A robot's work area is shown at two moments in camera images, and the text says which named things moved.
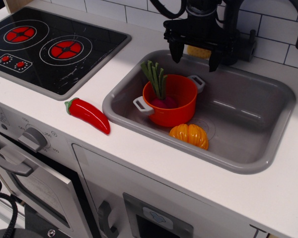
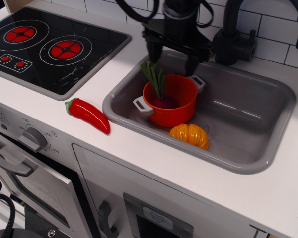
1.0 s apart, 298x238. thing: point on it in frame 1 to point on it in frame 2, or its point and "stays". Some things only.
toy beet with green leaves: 158,77 stays
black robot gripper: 203,29 to 178,29
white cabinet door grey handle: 124,202 stays
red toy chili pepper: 79,109 stays
